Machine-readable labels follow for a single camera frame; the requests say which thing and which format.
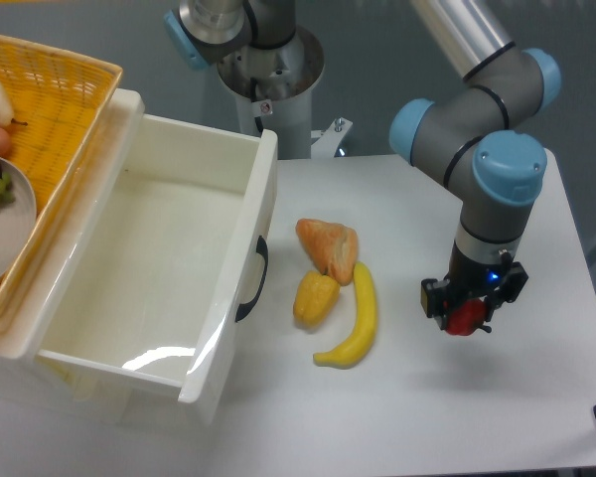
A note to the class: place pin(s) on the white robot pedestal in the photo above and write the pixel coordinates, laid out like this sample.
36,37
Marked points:
272,89

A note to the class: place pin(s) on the white mounting bracket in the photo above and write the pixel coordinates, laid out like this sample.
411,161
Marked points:
330,142

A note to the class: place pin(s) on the yellow woven basket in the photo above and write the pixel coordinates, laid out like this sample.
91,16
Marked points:
59,96

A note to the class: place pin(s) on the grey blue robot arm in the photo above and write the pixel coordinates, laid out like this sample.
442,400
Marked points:
469,145

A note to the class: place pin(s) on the toy croissant bread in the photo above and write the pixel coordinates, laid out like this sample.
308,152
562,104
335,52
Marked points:
332,247

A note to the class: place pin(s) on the white plastic drawer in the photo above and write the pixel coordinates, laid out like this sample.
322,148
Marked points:
152,300

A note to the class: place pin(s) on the yellow toy banana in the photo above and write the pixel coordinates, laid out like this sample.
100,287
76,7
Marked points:
356,346

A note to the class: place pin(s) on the yellow toy pepper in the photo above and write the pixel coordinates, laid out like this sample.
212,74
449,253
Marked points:
315,297

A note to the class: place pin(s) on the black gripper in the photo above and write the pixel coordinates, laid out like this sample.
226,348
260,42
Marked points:
467,278

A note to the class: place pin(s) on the white drawer cabinet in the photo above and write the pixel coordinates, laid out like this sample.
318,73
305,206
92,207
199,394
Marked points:
25,377

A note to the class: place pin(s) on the black drawer handle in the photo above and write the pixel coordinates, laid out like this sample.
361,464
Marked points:
256,278

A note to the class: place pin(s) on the white plate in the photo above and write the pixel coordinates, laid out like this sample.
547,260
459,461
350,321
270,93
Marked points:
17,218

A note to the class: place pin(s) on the red toy pepper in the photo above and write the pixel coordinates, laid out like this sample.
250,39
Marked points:
469,318

